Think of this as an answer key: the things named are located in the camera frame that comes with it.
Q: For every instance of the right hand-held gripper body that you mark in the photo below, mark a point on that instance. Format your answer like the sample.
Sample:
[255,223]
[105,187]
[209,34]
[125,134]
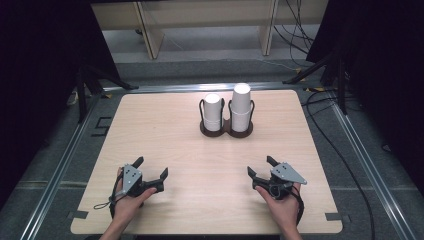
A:
[286,175]

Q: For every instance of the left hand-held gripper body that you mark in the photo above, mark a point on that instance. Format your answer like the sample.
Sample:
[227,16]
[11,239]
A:
[130,178]

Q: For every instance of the dark brown double cup holder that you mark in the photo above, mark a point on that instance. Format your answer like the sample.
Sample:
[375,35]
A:
[213,134]

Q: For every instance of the stack of white paper cups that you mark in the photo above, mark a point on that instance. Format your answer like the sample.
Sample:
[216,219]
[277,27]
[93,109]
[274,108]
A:
[240,106]
[212,111]

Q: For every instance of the person's left hand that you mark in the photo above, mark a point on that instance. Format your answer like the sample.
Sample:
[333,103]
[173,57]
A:
[128,206]

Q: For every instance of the person's right hand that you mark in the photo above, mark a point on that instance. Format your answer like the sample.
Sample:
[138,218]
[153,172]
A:
[283,210]

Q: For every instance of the yellow floor tape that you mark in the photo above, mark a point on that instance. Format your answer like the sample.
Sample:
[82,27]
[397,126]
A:
[315,89]

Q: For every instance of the black tripod stand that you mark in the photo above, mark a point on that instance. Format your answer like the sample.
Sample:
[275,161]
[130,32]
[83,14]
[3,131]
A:
[81,96]
[340,83]

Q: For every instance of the dark curtain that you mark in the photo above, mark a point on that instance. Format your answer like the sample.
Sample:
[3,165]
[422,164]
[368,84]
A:
[33,83]
[390,83]

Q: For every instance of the light wooden shelf unit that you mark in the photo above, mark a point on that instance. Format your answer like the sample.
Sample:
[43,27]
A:
[206,13]

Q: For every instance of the metal floor rail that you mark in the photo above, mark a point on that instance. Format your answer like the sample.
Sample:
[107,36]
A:
[200,87]
[56,176]
[370,166]

